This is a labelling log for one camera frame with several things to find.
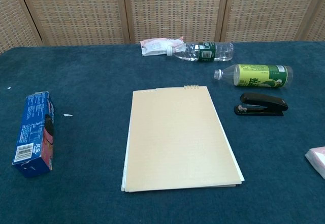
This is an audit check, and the tan spiral notebook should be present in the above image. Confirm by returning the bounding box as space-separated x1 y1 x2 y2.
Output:
121 83 246 193

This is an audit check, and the pink white snack packet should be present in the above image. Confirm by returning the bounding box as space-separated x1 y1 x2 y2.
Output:
141 36 188 56

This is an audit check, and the clear bottle dark green label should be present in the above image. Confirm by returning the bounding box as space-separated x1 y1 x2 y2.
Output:
166 42 234 63

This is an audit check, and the woven folding screen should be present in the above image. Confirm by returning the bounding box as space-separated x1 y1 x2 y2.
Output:
0 0 325 55

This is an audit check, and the clear bottle yellow green label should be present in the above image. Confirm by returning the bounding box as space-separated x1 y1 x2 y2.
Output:
213 64 294 89

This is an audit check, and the dark blue table cloth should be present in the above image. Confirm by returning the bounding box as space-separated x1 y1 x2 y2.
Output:
0 40 325 224

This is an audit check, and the blue cookie box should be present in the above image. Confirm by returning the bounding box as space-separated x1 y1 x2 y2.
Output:
12 90 57 179

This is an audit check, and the pink tissue pack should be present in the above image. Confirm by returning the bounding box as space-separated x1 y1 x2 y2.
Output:
304 146 325 180

